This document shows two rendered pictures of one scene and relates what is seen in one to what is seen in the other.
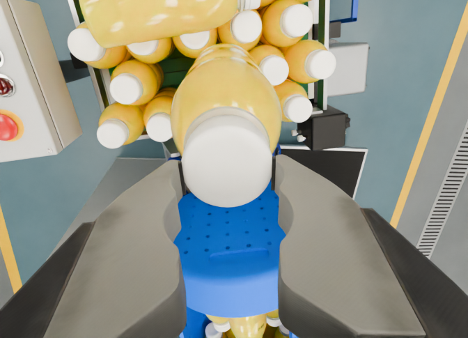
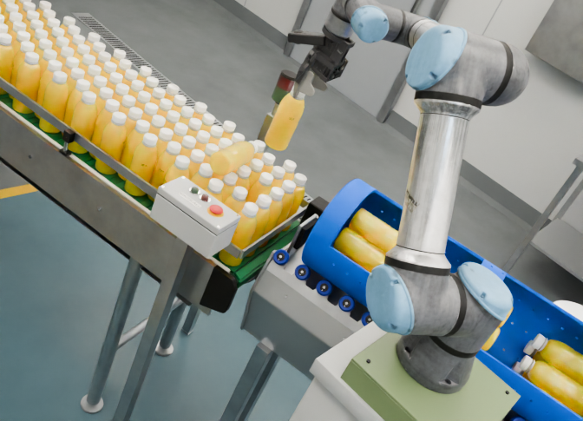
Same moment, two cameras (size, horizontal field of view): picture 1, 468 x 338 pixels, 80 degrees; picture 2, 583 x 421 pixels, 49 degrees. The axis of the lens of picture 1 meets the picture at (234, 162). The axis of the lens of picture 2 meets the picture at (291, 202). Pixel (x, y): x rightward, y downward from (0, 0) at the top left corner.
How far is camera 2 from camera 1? 1.70 m
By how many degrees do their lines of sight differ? 65
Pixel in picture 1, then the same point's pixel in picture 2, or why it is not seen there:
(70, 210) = not seen: outside the picture
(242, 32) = (258, 163)
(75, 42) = (213, 182)
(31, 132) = (225, 211)
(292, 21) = (268, 156)
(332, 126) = (320, 201)
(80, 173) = not seen: outside the picture
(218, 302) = (353, 194)
